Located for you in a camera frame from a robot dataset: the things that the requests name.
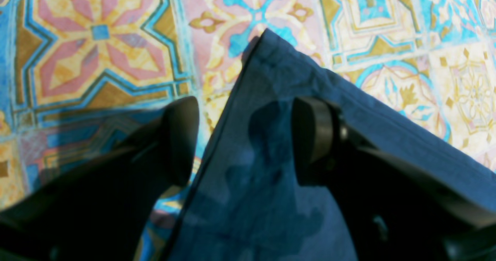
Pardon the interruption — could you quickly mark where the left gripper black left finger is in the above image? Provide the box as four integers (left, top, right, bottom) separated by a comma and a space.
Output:
1, 96, 200, 261

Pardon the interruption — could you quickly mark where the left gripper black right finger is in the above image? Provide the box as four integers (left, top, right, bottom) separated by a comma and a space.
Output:
291, 97, 496, 261

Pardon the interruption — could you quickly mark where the dark navy t-shirt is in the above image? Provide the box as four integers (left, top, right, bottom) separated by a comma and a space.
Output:
160, 29, 495, 261

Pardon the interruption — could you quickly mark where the patterned tile tablecloth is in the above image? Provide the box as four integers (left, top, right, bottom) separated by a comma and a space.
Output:
1, 0, 495, 261

